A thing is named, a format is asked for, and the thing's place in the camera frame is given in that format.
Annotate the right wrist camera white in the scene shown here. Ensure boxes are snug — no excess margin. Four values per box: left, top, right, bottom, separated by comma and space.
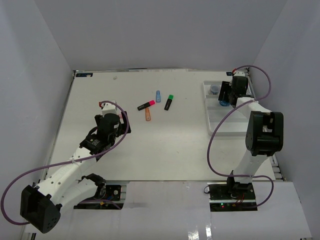
232, 69, 247, 77

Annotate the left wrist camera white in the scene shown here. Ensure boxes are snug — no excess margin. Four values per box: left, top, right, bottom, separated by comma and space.
99, 102, 118, 117

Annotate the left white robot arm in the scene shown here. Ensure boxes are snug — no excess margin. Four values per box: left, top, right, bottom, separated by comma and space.
20, 110, 131, 234

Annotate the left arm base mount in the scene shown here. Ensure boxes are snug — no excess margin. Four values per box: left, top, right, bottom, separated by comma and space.
73, 184, 127, 210

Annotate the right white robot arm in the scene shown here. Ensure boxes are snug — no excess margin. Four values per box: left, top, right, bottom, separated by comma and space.
218, 72, 284, 200

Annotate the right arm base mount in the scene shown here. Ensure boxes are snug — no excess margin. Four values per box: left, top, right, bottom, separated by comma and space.
203, 182, 258, 212

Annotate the green cap black highlighter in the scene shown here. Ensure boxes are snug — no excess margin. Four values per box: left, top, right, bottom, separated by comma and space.
164, 94, 174, 111

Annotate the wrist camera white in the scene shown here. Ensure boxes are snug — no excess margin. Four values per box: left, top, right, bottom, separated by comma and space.
232, 69, 247, 77
99, 102, 118, 117

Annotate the left blue label sticker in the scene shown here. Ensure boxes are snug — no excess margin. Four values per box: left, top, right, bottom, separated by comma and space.
75, 73, 93, 78

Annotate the pink cap black highlighter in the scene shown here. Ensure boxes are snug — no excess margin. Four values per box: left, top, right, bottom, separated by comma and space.
137, 100, 156, 111

